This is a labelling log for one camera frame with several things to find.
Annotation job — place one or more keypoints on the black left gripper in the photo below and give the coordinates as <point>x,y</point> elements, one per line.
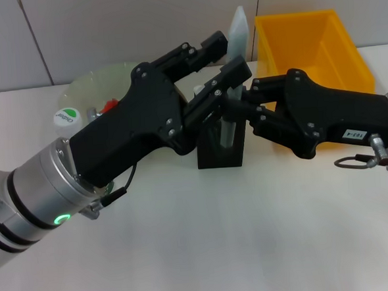
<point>130,123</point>

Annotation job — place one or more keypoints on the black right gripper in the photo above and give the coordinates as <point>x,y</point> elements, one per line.
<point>337,117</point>

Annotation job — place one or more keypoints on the mint green utility knife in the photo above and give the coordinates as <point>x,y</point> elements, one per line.
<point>197,89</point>

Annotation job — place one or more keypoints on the grey marker pen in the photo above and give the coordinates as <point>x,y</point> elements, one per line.
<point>238,34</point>

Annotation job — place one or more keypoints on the clear green-label water bottle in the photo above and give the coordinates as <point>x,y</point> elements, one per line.
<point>67,117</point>

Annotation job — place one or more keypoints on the black mesh pen holder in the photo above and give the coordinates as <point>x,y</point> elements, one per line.
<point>221,157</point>

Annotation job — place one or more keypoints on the wavy clear glass fruit plate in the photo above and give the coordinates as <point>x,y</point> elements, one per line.
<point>104,85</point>

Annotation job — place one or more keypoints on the yellow plastic storage bin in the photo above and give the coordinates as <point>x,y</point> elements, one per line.
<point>306,39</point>

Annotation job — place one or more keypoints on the small silver left wrist plug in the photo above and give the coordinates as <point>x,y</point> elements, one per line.
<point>93,113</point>

